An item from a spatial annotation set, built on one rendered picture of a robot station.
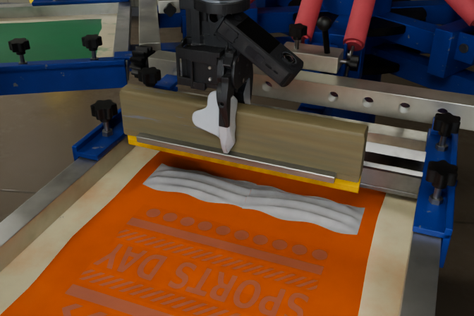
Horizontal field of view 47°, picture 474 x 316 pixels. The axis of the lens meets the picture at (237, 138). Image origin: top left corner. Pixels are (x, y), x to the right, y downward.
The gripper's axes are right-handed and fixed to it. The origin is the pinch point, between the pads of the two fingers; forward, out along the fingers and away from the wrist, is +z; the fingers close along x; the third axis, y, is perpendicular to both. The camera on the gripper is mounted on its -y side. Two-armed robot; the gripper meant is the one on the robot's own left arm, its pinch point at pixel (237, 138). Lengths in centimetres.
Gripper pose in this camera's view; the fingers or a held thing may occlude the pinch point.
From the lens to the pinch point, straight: 76.4
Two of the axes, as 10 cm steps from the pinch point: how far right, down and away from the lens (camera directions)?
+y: -9.3, -1.8, 3.1
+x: -3.6, 4.6, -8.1
